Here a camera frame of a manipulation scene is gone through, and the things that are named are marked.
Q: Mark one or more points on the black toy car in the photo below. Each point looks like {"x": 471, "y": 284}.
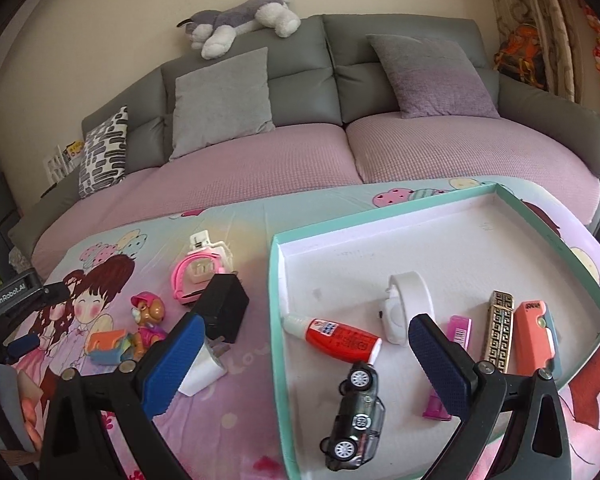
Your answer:
{"x": 355, "y": 420}

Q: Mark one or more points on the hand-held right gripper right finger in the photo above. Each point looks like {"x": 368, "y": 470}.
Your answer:
{"x": 437, "y": 365}

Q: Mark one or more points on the orange and blue toy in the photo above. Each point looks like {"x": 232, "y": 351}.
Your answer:
{"x": 527, "y": 340}
{"x": 105, "y": 342}

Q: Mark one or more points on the pink toy watch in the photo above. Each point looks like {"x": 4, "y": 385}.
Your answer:
{"x": 180, "y": 275}

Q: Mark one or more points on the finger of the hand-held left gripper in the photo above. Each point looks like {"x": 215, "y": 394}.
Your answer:
{"x": 24, "y": 347}
{"x": 59, "y": 294}

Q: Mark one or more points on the person's left hand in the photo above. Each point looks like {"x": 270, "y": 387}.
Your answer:
{"x": 34, "y": 420}

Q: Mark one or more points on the cream hair clip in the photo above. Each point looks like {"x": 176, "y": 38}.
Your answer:
{"x": 200, "y": 240}

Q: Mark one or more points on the toy puppy figure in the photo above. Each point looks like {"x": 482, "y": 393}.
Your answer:
{"x": 150, "y": 310}

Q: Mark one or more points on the white round tape dispenser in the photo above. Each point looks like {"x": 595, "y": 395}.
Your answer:
{"x": 415, "y": 295}

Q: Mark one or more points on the orange bag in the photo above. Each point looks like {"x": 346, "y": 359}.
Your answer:
{"x": 522, "y": 55}

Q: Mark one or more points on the stack of books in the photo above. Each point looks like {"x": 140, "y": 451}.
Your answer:
{"x": 62, "y": 160}

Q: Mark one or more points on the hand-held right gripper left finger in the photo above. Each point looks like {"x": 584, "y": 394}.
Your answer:
{"x": 172, "y": 365}

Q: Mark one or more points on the plain grey pillow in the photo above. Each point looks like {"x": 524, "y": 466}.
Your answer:
{"x": 220, "y": 105}

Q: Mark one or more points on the grey and purple pillow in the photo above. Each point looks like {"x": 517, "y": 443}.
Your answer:
{"x": 430, "y": 75}

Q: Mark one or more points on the red glue bottle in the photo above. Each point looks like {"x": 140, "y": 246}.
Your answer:
{"x": 340, "y": 337}

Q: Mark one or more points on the purple lighter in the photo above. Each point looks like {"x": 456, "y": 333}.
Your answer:
{"x": 460, "y": 330}

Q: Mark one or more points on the grey and white plush dog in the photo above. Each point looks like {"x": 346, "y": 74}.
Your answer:
{"x": 240, "y": 17}

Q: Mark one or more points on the black and white patterned pillow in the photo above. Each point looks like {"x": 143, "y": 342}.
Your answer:
{"x": 105, "y": 155}

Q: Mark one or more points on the black charger plug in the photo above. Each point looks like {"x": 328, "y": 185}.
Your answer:
{"x": 227, "y": 305}

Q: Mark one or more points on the patterned curtain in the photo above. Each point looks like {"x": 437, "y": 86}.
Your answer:
{"x": 530, "y": 0}

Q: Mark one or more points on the grey sofa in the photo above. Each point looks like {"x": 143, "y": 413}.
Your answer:
{"x": 300, "y": 60}

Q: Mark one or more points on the gold patterned lighter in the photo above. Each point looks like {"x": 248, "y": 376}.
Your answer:
{"x": 497, "y": 330}

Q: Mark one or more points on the teal cardboard box lid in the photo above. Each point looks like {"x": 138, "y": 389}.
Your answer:
{"x": 430, "y": 240}

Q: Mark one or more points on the white charger plug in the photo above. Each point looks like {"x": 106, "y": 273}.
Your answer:
{"x": 202, "y": 375}

